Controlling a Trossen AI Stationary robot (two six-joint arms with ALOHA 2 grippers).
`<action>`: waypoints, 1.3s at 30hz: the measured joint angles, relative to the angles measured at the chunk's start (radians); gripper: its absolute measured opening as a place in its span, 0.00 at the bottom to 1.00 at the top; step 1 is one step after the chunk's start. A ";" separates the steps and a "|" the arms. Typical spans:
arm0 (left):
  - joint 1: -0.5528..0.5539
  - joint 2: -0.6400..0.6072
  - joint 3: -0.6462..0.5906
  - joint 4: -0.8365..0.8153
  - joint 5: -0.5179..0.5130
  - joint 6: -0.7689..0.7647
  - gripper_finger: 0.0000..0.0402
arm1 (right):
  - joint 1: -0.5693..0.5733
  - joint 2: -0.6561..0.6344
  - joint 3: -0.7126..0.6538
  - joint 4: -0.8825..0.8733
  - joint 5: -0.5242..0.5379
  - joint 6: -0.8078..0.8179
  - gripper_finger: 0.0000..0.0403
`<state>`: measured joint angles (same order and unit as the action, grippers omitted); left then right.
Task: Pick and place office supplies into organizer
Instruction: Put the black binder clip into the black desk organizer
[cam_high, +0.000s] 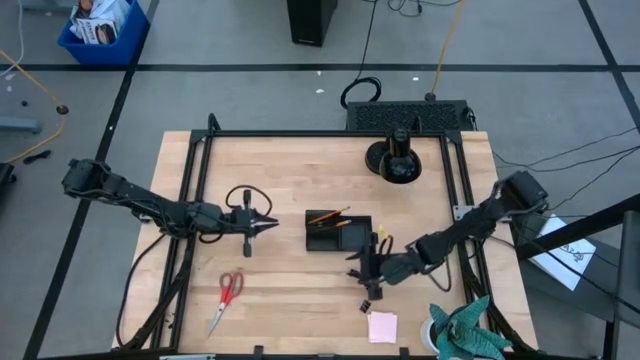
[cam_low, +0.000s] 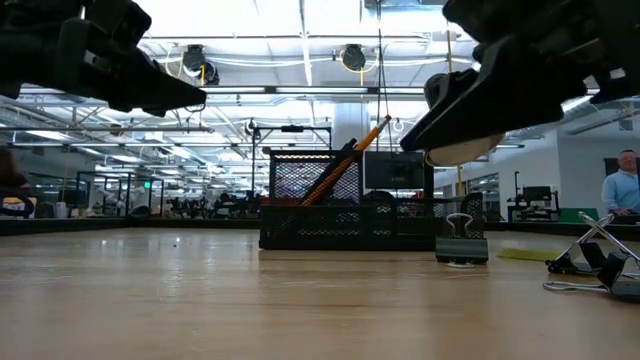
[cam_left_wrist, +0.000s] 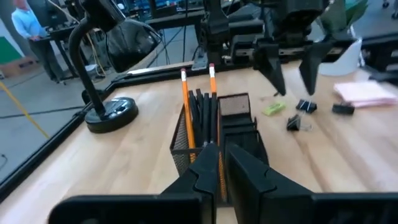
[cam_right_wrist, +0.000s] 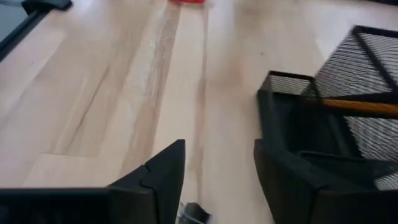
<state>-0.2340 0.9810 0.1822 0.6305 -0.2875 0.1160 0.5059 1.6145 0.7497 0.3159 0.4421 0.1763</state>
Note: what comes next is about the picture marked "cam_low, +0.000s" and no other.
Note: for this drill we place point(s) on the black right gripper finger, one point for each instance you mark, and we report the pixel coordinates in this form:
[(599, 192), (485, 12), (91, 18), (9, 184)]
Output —
[(490, 125), (520, 80)]

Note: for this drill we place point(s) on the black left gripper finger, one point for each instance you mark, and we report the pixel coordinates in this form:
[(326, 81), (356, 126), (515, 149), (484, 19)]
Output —
[(140, 70), (145, 102)]

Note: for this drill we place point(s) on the black binder clip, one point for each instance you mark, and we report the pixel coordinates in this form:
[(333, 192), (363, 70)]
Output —
[(622, 280), (595, 255), (461, 249)]

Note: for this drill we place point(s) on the small yellow sticky pad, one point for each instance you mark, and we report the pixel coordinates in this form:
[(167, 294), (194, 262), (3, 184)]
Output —
[(530, 255)]

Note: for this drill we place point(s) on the orange pencil pink eraser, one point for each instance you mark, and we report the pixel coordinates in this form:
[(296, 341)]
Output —
[(345, 162)]

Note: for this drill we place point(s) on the black mesh desk organizer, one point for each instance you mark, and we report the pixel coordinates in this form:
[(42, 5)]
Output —
[(325, 225)]

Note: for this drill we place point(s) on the background black robot station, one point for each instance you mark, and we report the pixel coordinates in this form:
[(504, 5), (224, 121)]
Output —
[(536, 194)]

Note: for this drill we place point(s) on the black monitor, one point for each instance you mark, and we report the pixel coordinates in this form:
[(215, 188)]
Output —
[(395, 170)]

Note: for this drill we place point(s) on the green box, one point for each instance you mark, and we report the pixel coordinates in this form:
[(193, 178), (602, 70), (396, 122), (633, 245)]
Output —
[(577, 216)]

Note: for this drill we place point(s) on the person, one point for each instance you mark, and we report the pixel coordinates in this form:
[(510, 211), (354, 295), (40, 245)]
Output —
[(10, 175), (622, 190)]

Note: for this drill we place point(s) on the black frame enclosure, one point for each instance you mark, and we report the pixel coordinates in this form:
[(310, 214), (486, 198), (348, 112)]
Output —
[(120, 175)]

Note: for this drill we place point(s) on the black metal rig frame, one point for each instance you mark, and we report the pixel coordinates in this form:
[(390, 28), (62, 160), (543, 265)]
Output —
[(125, 226)]

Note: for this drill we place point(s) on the background black camera frame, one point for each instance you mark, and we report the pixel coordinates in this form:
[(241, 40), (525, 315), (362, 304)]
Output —
[(292, 128)]

